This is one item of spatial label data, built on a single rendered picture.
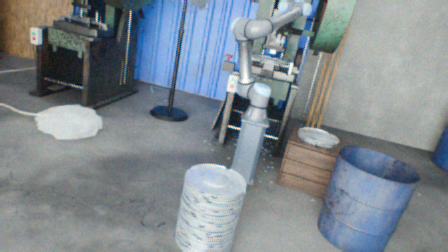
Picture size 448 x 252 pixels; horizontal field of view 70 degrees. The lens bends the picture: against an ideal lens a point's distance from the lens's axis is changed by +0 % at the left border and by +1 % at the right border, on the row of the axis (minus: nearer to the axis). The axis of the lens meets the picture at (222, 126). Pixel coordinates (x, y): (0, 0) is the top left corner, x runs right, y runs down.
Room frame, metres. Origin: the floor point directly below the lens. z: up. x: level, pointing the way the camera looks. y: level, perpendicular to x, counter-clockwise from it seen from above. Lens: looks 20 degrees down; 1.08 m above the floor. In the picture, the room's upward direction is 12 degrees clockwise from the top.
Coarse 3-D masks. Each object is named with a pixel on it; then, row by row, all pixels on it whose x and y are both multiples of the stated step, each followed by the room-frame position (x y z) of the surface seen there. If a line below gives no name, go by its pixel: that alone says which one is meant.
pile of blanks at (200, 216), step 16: (192, 192) 1.22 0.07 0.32; (192, 208) 1.22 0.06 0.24; (208, 208) 1.19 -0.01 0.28; (224, 208) 1.20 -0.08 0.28; (240, 208) 1.30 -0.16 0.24; (192, 224) 1.21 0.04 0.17; (208, 224) 1.19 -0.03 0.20; (224, 224) 1.21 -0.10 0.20; (176, 240) 1.26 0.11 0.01; (192, 240) 1.20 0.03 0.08; (208, 240) 1.19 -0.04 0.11; (224, 240) 1.22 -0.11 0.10
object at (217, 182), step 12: (192, 168) 1.40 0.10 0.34; (204, 168) 1.42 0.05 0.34; (216, 168) 1.45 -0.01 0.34; (192, 180) 1.29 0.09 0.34; (204, 180) 1.30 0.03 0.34; (216, 180) 1.32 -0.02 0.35; (228, 180) 1.35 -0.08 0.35; (240, 180) 1.38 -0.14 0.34; (216, 192) 1.23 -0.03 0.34; (228, 192) 1.25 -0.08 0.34; (240, 192) 1.27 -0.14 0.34
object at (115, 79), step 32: (96, 0) 3.40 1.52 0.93; (128, 0) 2.91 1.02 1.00; (32, 32) 2.76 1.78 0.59; (64, 32) 2.84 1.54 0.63; (96, 32) 2.89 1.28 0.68; (128, 32) 3.36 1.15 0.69; (64, 64) 3.14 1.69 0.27; (96, 64) 2.88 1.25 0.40; (128, 64) 3.45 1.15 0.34; (96, 96) 2.89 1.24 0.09; (128, 96) 3.37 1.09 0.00
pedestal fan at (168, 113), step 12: (180, 0) 2.97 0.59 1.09; (192, 0) 3.03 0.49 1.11; (204, 0) 3.02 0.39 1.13; (192, 12) 3.02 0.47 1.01; (180, 24) 3.05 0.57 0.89; (180, 36) 3.04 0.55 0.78; (180, 48) 3.05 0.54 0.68; (168, 96) 3.61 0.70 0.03; (156, 108) 3.07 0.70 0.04; (168, 108) 3.05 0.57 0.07; (168, 120) 2.87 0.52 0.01; (180, 120) 2.93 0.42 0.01
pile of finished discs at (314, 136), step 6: (300, 132) 2.19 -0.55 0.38; (306, 132) 2.23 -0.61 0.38; (312, 132) 2.24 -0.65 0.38; (318, 132) 2.28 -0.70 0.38; (324, 132) 2.32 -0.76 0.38; (306, 138) 2.11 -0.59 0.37; (312, 138) 2.12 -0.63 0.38; (318, 138) 2.14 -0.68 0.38; (324, 138) 2.16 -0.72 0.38; (330, 138) 2.20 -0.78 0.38; (336, 138) 2.23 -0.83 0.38; (318, 144) 2.07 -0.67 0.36; (324, 144) 2.07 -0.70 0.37; (330, 144) 2.07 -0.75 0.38; (336, 144) 2.11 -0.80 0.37
